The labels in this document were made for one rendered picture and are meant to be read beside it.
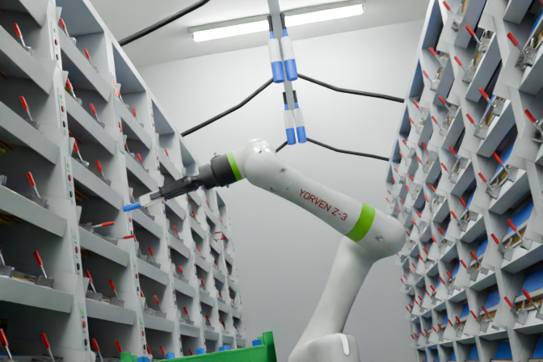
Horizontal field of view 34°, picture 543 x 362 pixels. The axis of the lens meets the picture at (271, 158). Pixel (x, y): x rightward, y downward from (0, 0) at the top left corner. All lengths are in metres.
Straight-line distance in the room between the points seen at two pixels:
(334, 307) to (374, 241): 0.24
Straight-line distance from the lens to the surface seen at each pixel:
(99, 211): 3.03
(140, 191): 3.74
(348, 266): 2.77
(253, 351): 1.80
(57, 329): 2.30
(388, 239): 2.66
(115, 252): 2.82
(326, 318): 2.70
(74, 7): 3.00
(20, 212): 2.02
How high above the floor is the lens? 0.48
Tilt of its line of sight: 13 degrees up
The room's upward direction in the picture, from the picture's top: 9 degrees counter-clockwise
